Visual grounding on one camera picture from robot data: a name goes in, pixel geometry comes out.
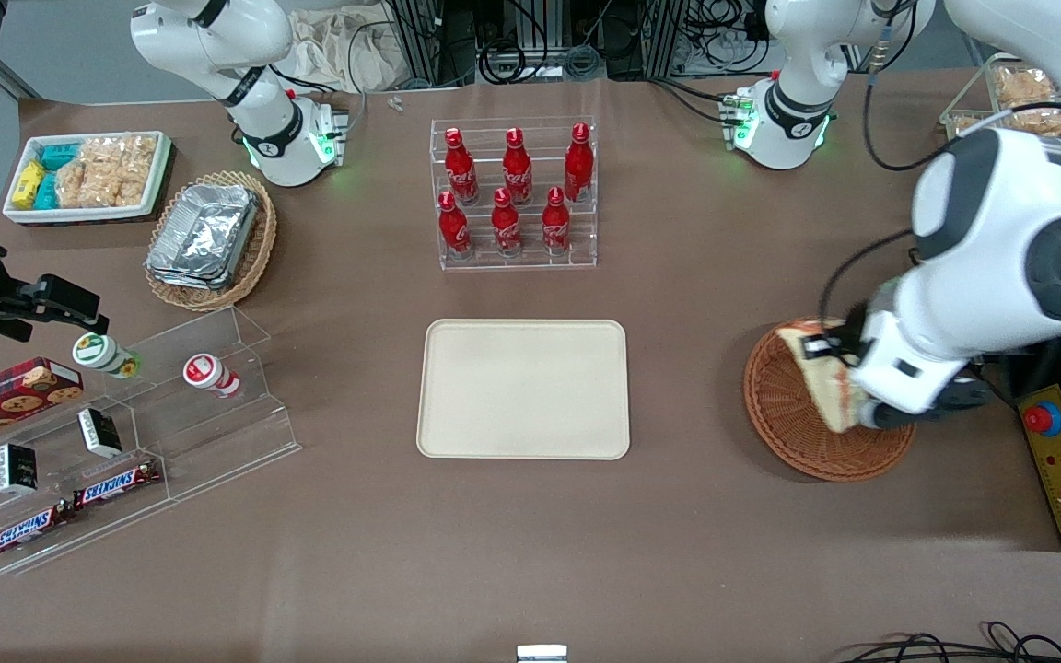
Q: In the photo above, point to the yellow snack packet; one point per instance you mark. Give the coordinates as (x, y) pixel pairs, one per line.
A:
(29, 184)

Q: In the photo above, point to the white rectangular snack tray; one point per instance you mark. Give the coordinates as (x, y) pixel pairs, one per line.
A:
(88, 215)

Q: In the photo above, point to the green lid yogurt bottle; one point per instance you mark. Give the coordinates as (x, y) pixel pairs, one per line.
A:
(102, 354)

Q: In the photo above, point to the clear acrylic stepped stand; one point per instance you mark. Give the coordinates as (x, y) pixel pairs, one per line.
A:
(217, 442)

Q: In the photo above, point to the snickers chocolate bar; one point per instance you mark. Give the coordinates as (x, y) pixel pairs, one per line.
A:
(29, 531)
(116, 485)

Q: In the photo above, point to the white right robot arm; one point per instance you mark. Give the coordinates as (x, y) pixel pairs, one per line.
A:
(259, 110)

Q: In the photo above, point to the beige crumpled cloth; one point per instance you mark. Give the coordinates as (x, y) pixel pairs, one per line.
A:
(337, 51)

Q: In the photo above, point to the beige plastic tray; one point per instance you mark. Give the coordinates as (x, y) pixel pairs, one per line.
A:
(523, 389)

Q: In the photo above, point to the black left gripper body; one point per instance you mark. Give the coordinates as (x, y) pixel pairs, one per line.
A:
(854, 330)

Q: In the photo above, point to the red plaid cookie box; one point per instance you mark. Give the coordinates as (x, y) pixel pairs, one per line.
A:
(5, 401)

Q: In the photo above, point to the light oval wicker basket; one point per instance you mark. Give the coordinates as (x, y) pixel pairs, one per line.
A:
(254, 253)

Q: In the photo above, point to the brown round wicker basket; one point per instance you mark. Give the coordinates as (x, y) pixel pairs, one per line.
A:
(788, 433)

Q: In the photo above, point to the small black white box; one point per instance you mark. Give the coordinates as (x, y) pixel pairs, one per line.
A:
(17, 468)
(99, 433)

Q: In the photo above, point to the teal snack packet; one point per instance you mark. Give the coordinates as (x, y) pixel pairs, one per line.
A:
(47, 191)
(59, 156)

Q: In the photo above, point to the red cola bottle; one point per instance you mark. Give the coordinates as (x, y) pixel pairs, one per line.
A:
(460, 170)
(518, 170)
(578, 166)
(506, 226)
(555, 226)
(453, 228)

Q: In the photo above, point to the clear acrylic bottle rack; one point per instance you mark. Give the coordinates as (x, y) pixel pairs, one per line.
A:
(577, 249)

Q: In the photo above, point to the clear bag of rice crackers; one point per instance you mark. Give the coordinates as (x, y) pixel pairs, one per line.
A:
(107, 173)

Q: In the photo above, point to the red lid yogurt bottle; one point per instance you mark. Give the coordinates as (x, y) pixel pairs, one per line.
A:
(210, 375)

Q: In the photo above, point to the clear bag of fried snacks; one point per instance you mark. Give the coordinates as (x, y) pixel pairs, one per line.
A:
(1028, 92)
(968, 122)

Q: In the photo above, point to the triangular sandwich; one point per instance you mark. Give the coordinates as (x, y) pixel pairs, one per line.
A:
(825, 391)

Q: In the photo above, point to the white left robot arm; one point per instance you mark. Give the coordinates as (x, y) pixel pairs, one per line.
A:
(1000, 249)

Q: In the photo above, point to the stack of foil trays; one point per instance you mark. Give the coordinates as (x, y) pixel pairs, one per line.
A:
(204, 238)

